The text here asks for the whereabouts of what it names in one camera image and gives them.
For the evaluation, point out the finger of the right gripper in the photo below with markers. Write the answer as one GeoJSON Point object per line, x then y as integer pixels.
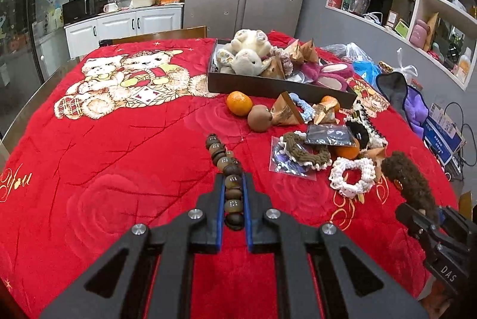
{"type": "Point", "coordinates": [419, 226]}
{"type": "Point", "coordinates": [457, 226]}

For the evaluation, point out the cream plush toy upper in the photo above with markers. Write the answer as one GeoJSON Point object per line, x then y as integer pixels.
{"type": "Point", "coordinates": [255, 40]}

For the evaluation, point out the small brown snack packet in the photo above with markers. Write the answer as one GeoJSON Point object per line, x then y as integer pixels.
{"type": "Point", "coordinates": [322, 116]}

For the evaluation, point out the black and white hair claw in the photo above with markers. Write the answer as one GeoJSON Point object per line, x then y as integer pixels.
{"type": "Point", "coordinates": [358, 122]}

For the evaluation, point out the wooden chair back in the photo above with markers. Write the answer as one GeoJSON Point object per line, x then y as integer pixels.
{"type": "Point", "coordinates": [193, 32]}

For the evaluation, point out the blue plastic bag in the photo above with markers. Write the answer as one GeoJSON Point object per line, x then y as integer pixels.
{"type": "Point", "coordinates": [367, 70]}

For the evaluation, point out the purple cloth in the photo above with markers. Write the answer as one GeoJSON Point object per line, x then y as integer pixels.
{"type": "Point", "coordinates": [416, 111]}

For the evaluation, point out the blue and white cardboard box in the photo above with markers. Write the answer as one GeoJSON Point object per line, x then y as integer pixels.
{"type": "Point", "coordinates": [442, 135]}

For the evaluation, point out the white knitted scrunchie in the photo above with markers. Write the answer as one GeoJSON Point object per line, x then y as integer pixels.
{"type": "Point", "coordinates": [351, 178]}

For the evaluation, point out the clear plastic bag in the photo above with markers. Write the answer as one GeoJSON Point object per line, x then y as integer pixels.
{"type": "Point", "coordinates": [348, 52]}

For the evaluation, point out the brown and cream scrunchie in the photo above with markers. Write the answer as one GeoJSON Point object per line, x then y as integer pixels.
{"type": "Point", "coordinates": [316, 157]}

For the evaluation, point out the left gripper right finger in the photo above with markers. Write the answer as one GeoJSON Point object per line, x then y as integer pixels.
{"type": "Point", "coordinates": [320, 272]}

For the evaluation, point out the orange tangerine left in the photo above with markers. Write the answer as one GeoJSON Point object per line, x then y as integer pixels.
{"type": "Point", "coordinates": [239, 103]}

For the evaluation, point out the white kitchen cabinet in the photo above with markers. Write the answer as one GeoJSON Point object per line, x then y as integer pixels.
{"type": "Point", "coordinates": [85, 36]}

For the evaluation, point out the dark grey fabric item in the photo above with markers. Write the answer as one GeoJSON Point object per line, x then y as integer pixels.
{"type": "Point", "coordinates": [394, 88]}

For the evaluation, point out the dark rectangular tray box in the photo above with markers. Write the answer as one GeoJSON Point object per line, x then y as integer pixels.
{"type": "Point", "coordinates": [265, 87]}

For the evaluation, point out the black foil packet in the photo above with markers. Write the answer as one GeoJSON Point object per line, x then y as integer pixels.
{"type": "Point", "coordinates": [329, 135]}

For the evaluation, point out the pink strawberry bear plush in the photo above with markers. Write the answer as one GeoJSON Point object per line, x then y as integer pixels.
{"type": "Point", "coordinates": [332, 76]}

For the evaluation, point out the light blue knitted scrunchie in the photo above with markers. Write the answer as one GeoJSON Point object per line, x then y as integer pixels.
{"type": "Point", "coordinates": [305, 109]}

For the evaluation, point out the orange tangerine near tray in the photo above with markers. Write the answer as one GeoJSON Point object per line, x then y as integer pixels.
{"type": "Point", "coordinates": [330, 104]}

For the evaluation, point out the brown triangular snack packet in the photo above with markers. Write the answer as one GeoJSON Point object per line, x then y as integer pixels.
{"type": "Point", "coordinates": [285, 112]}

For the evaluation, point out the brown kiwi fruit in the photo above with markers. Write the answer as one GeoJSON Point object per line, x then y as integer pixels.
{"type": "Point", "coordinates": [259, 118]}

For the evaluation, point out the black microwave oven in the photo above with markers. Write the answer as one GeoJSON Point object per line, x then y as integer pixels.
{"type": "Point", "coordinates": [79, 10]}

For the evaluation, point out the red plush bear blanket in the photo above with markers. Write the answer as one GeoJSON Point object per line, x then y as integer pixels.
{"type": "Point", "coordinates": [72, 187]}

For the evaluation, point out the cream plush toy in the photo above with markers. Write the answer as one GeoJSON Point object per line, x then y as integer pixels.
{"type": "Point", "coordinates": [255, 40]}
{"type": "Point", "coordinates": [246, 62]}

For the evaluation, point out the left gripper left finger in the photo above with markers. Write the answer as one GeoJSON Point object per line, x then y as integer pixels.
{"type": "Point", "coordinates": [147, 273]}

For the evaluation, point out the cream plush toy lower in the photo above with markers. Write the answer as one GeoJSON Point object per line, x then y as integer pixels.
{"type": "Point", "coordinates": [246, 62]}

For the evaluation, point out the clear bag with hair tie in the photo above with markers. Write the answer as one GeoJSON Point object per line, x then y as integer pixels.
{"type": "Point", "coordinates": [280, 162]}

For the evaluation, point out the brown snack packets in tray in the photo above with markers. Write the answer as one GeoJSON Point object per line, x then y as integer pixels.
{"type": "Point", "coordinates": [302, 53]}

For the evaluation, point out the dark brown fuzzy hair claw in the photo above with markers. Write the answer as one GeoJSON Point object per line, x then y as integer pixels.
{"type": "Point", "coordinates": [411, 183]}

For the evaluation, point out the orange tangerine under packet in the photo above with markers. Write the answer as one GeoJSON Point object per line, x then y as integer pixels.
{"type": "Point", "coordinates": [348, 152]}

